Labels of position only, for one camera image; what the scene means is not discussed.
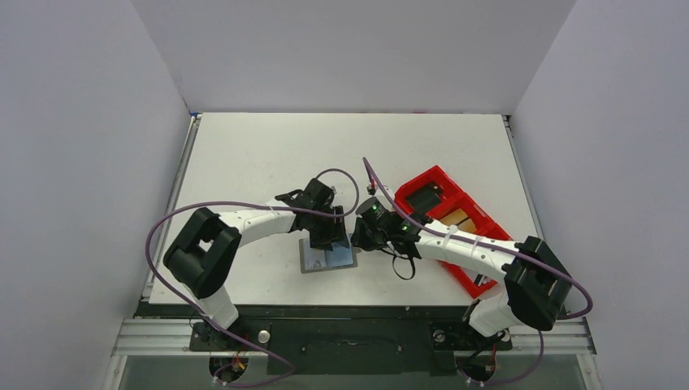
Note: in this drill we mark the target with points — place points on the red plastic tray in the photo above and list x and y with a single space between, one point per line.
453 198

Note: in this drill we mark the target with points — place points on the black wallet in tray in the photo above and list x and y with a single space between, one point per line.
425 198

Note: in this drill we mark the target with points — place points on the tan card in tray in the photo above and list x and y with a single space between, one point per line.
461 220

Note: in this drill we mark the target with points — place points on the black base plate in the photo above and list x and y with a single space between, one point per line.
344 340

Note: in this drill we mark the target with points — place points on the aluminium frame rail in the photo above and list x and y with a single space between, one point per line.
171 337

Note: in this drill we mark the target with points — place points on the grey card holder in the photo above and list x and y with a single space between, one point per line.
338 258

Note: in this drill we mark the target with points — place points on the pictured card in sleeve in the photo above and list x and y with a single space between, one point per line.
314 260

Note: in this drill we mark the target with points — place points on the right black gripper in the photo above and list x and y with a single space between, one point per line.
361 235

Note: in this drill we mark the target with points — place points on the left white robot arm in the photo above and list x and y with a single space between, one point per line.
201 255

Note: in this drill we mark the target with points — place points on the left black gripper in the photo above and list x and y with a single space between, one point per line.
334 234

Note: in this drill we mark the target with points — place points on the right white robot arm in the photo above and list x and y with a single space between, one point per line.
535 282

